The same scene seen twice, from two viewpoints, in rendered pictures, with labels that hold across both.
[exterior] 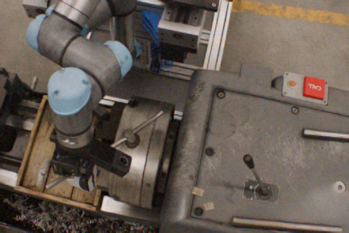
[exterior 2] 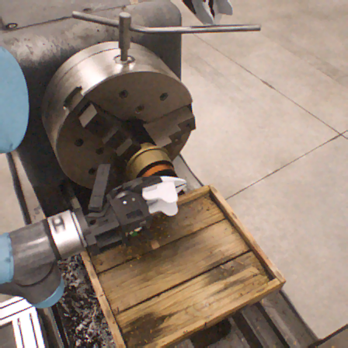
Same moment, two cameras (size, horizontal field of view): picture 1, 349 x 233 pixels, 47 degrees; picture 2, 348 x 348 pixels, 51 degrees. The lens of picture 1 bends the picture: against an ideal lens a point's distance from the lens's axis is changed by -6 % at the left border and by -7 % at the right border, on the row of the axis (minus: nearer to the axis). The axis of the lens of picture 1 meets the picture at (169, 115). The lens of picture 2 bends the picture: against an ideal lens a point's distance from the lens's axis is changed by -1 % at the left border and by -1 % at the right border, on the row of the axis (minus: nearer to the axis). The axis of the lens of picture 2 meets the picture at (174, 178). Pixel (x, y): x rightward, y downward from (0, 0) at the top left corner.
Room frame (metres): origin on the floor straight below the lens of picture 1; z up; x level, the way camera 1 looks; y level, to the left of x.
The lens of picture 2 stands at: (0.64, 0.66, 1.61)
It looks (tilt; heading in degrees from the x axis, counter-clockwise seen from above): 48 degrees down; 233
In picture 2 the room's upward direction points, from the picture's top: straight up
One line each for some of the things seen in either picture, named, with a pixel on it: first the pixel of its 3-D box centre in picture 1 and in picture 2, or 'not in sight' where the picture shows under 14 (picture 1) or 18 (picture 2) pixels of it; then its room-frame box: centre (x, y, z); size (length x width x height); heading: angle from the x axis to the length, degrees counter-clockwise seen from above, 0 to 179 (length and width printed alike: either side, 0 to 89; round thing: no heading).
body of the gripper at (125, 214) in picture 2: not in sight; (114, 219); (0.50, 0.30, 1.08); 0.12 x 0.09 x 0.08; 170
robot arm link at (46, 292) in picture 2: not in sight; (30, 277); (0.67, 0.25, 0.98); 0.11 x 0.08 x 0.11; 133
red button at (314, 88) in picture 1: (313, 88); not in sight; (0.50, -0.40, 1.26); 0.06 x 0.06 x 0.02; 80
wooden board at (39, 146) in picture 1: (68, 151); (175, 262); (0.40, 0.34, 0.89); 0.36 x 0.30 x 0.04; 170
